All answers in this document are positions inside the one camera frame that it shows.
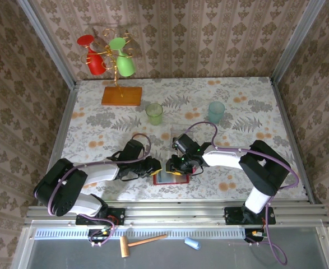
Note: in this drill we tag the red leather card holder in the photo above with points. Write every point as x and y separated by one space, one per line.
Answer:
169 180

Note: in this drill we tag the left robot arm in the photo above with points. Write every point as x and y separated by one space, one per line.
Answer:
63 190

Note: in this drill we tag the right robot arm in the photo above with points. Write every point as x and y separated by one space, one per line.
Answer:
265 173

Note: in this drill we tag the green plastic tumbler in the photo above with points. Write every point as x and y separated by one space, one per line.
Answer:
154 115

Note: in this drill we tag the blue plastic tumbler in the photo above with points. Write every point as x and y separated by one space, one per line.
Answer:
216 113

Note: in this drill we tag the light blue plastic cap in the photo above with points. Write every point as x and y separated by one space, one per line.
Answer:
192 243

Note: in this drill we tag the black connector box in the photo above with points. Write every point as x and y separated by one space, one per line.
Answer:
251 238
97 236

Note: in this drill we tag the wooden mallet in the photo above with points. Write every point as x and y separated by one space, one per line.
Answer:
125 246

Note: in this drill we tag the green wine glass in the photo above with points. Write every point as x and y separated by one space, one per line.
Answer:
126 67

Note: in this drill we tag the red wine glass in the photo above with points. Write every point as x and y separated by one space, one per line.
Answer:
95 65

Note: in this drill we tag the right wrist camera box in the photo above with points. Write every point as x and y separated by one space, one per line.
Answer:
185 143

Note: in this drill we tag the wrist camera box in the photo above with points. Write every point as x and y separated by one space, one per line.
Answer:
134 150
185 143

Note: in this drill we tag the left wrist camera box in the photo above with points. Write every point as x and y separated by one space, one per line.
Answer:
134 150

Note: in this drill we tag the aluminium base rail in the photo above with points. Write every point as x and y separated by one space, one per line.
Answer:
175 214

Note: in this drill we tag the aluminium side rail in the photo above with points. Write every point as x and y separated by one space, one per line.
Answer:
286 117
64 117

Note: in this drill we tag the aluminium corner post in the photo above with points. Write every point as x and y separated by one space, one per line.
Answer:
297 42
48 47

